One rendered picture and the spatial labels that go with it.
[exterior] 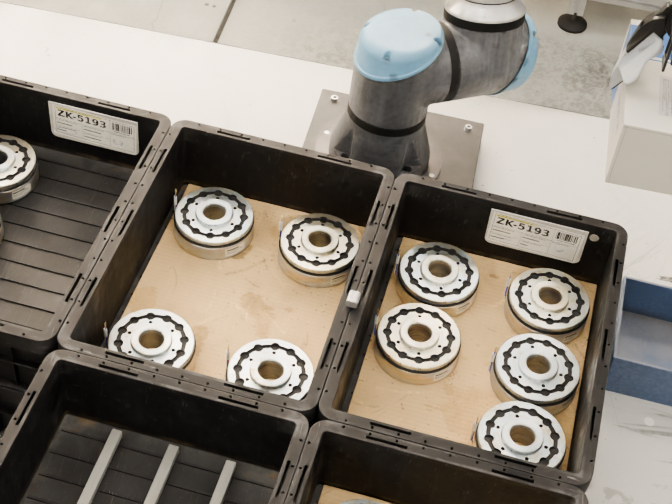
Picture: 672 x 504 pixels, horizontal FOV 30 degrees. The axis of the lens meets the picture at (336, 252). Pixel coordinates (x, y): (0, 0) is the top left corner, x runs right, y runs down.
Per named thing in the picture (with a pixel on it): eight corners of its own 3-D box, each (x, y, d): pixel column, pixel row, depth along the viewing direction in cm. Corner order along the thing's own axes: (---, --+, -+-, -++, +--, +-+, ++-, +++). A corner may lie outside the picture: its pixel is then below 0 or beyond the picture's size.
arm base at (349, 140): (337, 115, 195) (345, 63, 188) (433, 135, 194) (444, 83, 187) (320, 177, 184) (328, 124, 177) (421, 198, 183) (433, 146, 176)
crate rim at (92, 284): (176, 130, 166) (175, 116, 164) (395, 183, 162) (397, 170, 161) (53, 358, 139) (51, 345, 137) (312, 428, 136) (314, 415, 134)
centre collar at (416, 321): (405, 314, 153) (405, 311, 153) (443, 326, 153) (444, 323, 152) (393, 344, 150) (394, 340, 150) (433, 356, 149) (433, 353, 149)
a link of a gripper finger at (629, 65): (591, 98, 143) (655, 54, 137) (594, 65, 147) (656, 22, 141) (609, 114, 144) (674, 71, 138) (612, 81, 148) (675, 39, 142)
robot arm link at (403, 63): (334, 85, 184) (345, 7, 174) (416, 72, 188) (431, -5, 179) (366, 136, 176) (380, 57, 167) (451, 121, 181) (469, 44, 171)
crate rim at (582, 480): (395, 183, 162) (398, 170, 161) (625, 239, 159) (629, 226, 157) (312, 428, 136) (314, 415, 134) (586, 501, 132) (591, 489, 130)
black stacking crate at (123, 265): (177, 183, 173) (176, 121, 164) (386, 234, 169) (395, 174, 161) (62, 407, 146) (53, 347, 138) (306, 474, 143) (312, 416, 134)
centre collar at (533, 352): (517, 347, 151) (518, 344, 151) (558, 354, 151) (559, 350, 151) (516, 379, 148) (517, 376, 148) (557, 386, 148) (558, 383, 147)
